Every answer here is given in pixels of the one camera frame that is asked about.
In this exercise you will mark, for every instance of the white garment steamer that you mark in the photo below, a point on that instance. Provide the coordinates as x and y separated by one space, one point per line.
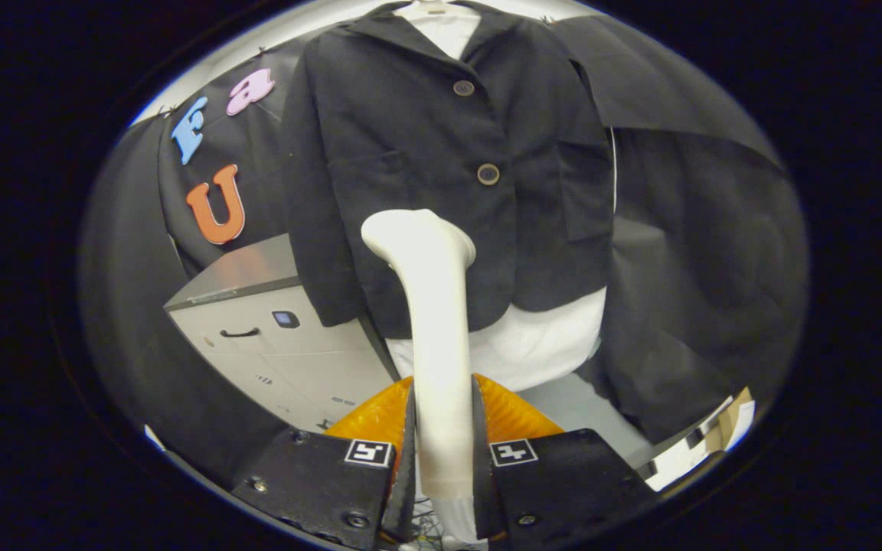
441 344

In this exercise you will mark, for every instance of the white dress form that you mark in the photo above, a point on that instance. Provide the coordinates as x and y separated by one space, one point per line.
533 344

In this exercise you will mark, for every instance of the black backdrop cloth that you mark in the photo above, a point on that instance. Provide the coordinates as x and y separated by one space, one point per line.
701 268

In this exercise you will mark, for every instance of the grey metal cabinet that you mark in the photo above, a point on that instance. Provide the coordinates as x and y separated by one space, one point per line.
288 367

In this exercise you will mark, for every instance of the cardboard box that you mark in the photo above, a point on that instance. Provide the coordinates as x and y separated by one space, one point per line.
724 425

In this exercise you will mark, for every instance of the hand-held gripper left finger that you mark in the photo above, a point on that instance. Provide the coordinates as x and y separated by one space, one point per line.
311 482

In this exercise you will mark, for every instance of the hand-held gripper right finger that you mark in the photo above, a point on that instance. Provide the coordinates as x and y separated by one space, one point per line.
563 482

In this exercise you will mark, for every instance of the small blue cabinet display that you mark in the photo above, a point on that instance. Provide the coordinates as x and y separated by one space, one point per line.
285 318

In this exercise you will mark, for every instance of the black blazer jacket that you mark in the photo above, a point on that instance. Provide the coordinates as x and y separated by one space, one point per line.
395 153

